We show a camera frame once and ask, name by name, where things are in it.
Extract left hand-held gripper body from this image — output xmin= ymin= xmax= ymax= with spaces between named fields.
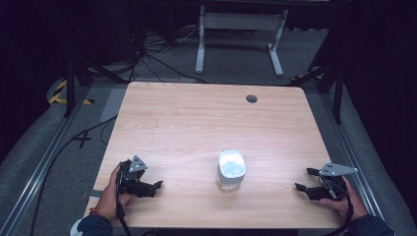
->
xmin=119 ymin=154 xmax=156 ymax=199

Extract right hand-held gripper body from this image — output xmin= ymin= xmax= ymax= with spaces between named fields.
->
xmin=309 ymin=161 xmax=359 ymax=202

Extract person's right hand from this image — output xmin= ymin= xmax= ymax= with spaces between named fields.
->
xmin=319 ymin=176 xmax=369 ymax=221

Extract person's left hand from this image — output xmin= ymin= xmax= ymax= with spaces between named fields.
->
xmin=94 ymin=163 xmax=135 ymax=221

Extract clear jar with white lid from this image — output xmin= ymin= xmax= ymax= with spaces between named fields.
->
xmin=215 ymin=148 xmax=247 ymax=193

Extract black metal stand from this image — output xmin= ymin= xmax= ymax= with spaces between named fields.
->
xmin=63 ymin=53 xmax=130 ymax=119
xmin=287 ymin=60 xmax=346 ymax=125

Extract yellow and black floor tape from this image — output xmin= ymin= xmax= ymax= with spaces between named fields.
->
xmin=48 ymin=79 xmax=95 ymax=106

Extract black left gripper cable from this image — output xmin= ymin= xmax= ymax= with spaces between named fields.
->
xmin=115 ymin=162 xmax=133 ymax=236

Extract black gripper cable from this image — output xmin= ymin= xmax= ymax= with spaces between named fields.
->
xmin=115 ymin=162 xmax=133 ymax=236
xmin=319 ymin=176 xmax=356 ymax=236

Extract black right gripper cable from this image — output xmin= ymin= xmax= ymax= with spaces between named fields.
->
xmin=319 ymin=176 xmax=356 ymax=236

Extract aluminium floor rail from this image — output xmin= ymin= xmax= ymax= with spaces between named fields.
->
xmin=319 ymin=91 xmax=386 ymax=221
xmin=0 ymin=84 xmax=94 ymax=236

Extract orange bracelet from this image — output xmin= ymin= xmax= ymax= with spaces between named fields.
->
xmin=89 ymin=207 xmax=112 ymax=221

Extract black floor cable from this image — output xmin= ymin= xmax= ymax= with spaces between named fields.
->
xmin=30 ymin=114 xmax=118 ymax=236

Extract bundle of black floor cables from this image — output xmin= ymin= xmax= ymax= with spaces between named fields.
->
xmin=127 ymin=24 xmax=210 ymax=85

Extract grey metal table frame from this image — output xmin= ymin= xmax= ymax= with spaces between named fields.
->
xmin=195 ymin=4 xmax=289 ymax=79

